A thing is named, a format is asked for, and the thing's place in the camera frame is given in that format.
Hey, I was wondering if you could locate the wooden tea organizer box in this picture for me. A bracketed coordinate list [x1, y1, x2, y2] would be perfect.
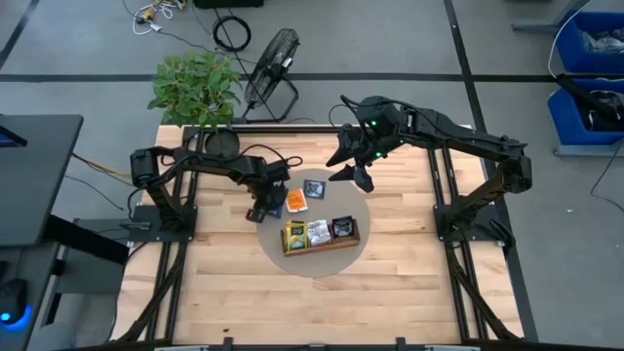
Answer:
[280, 217, 362, 257]

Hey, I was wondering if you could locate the round grey mat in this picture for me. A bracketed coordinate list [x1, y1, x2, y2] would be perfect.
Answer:
[255, 168, 372, 279]

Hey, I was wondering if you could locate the yellow floor cable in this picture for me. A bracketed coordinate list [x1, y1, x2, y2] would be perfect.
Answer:
[71, 153, 147, 184]

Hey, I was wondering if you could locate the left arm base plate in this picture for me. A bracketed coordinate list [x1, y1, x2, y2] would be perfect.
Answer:
[132, 203, 199, 244]

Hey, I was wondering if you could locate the white yellow cable bundle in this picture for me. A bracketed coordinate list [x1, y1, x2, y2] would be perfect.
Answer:
[131, 0, 187, 36]

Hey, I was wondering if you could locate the orange white tea packet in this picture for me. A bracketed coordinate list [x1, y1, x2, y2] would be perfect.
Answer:
[285, 187, 310, 215]

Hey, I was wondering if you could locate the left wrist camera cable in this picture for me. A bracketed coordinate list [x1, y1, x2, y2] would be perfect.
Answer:
[237, 142, 304, 170]

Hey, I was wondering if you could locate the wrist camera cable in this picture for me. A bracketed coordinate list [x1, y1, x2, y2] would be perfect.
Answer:
[328, 94, 371, 132]
[237, 142, 304, 170]

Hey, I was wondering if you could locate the black table frame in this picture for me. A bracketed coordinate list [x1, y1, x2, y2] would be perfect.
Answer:
[110, 124, 537, 351]

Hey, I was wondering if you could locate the white Tazo tea packet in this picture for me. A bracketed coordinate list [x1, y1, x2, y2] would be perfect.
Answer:
[306, 218, 333, 248]

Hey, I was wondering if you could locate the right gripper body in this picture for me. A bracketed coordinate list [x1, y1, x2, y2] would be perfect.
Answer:
[337, 122, 392, 194]

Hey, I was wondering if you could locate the blue storage bin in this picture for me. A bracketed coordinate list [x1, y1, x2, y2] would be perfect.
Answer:
[547, 77, 624, 146]
[555, 10, 624, 74]

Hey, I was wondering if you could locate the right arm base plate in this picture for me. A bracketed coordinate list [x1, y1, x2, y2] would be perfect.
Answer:
[433, 204, 503, 243]

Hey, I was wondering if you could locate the black floor fan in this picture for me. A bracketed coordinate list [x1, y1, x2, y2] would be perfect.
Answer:
[240, 27, 301, 125]

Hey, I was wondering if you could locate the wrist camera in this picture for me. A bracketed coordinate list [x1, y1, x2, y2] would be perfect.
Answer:
[265, 163, 293, 197]
[338, 124, 366, 153]

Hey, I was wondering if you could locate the coiled black cable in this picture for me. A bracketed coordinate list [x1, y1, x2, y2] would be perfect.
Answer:
[213, 14, 253, 54]

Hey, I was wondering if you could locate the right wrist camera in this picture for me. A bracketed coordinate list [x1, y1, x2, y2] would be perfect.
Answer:
[338, 124, 366, 153]

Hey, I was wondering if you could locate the black desk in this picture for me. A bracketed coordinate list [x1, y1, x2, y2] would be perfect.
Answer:
[0, 114, 85, 248]

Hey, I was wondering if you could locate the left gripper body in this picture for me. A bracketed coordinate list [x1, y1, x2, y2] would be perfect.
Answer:
[249, 168, 292, 212]

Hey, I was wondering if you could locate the black device with blue light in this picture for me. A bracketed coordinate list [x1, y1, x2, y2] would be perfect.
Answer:
[0, 277, 33, 337]

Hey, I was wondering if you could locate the green leafy potted tree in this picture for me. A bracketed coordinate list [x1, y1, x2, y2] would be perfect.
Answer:
[147, 48, 244, 128]

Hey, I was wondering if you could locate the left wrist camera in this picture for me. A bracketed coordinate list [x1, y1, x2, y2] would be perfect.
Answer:
[265, 163, 293, 197]

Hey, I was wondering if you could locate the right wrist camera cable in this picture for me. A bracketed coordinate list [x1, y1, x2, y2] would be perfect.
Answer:
[328, 94, 371, 132]

